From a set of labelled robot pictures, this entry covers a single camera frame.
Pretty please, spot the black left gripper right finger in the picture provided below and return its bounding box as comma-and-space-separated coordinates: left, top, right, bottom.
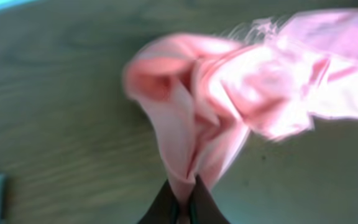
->
189, 175, 229, 224

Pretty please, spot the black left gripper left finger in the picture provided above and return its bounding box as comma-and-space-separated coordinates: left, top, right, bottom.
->
137, 180, 179, 224

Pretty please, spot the pink t-shirt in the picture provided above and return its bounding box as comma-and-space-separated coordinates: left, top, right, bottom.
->
122, 7, 358, 206

